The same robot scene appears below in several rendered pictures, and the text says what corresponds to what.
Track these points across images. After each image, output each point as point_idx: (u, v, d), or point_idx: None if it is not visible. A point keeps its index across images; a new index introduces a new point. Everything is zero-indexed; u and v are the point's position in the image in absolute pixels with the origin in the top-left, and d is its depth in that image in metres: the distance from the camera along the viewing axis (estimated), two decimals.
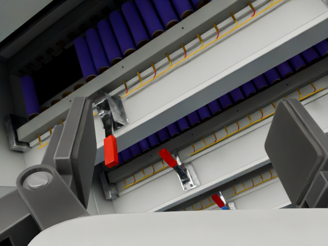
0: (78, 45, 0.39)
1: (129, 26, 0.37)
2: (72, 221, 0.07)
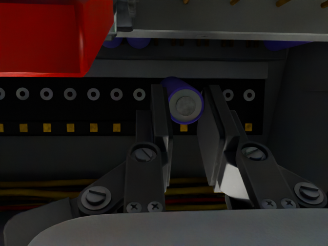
0: (135, 46, 0.20)
1: None
2: (72, 221, 0.07)
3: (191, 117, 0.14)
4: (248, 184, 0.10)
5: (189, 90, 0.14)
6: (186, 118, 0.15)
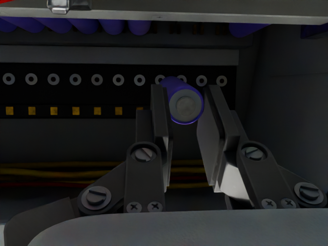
0: (110, 31, 0.22)
1: None
2: (72, 221, 0.07)
3: None
4: (248, 184, 0.10)
5: None
6: (141, 22, 0.19)
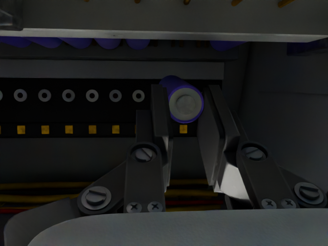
0: (73, 46, 0.20)
1: None
2: (72, 221, 0.07)
3: None
4: (248, 184, 0.10)
5: None
6: (102, 38, 0.16)
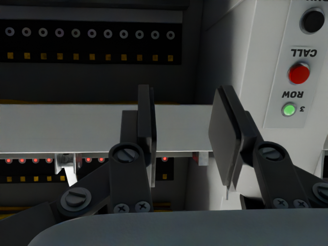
0: None
1: None
2: (72, 221, 0.07)
3: None
4: (262, 182, 0.10)
5: None
6: None
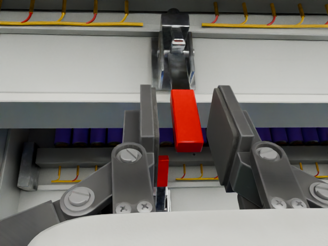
0: None
1: None
2: (72, 221, 0.07)
3: None
4: (260, 183, 0.10)
5: None
6: None
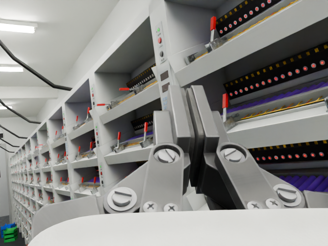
0: None
1: None
2: (72, 221, 0.07)
3: None
4: (232, 187, 0.09)
5: None
6: None
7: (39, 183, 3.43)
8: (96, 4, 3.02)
